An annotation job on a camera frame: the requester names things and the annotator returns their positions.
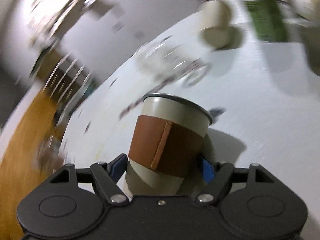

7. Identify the green bottle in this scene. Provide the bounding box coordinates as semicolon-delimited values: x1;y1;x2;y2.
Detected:
244;0;288;42

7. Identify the clear glass mug lying down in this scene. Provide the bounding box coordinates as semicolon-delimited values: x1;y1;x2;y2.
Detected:
133;38;212;87

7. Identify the cream cup lying on side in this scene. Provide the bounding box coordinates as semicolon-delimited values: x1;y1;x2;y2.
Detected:
199;0;242;50

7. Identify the cream cup with brown sleeve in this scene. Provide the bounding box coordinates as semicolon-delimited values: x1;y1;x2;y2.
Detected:
124;93;213;196

